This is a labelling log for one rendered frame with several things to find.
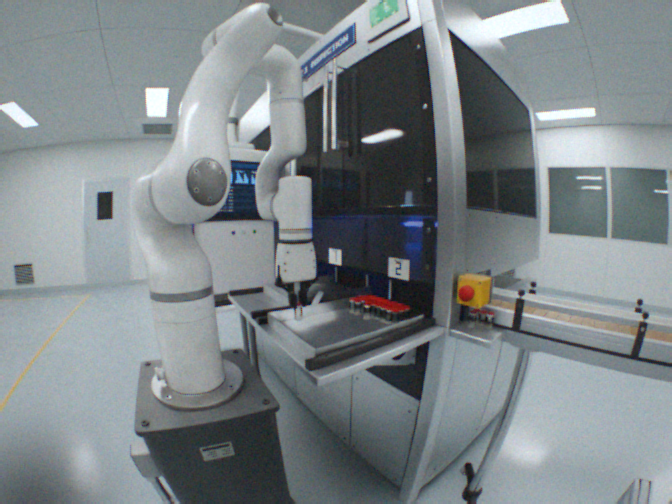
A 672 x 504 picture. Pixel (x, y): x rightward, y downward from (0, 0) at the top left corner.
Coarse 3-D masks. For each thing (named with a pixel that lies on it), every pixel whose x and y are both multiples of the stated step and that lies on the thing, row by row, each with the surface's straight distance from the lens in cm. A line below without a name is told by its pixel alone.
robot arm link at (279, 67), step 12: (204, 48) 73; (276, 48) 74; (264, 60) 72; (276, 60) 72; (288, 60) 73; (252, 72) 73; (264, 72) 72; (276, 72) 72; (288, 72) 72; (300, 72) 75; (276, 84) 71; (288, 84) 71; (300, 84) 73; (276, 96) 70; (288, 96) 70; (300, 96) 72
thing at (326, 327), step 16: (320, 304) 85; (336, 304) 88; (272, 320) 75; (288, 320) 81; (304, 320) 80; (320, 320) 80; (336, 320) 80; (352, 320) 80; (368, 320) 80; (416, 320) 75; (288, 336) 67; (304, 336) 70; (320, 336) 70; (336, 336) 70; (352, 336) 70; (368, 336) 64; (304, 352) 61; (320, 352) 57
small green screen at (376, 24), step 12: (384, 0) 119; (396, 0) 113; (372, 12) 121; (384, 12) 114; (396, 12) 109; (408, 12) 106; (372, 24) 117; (384, 24) 111; (396, 24) 106; (372, 36) 113
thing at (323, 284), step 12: (324, 276) 124; (264, 288) 112; (276, 288) 115; (312, 288) 117; (324, 288) 116; (336, 288) 116; (348, 288) 116; (360, 288) 104; (276, 300) 101; (312, 300) 93
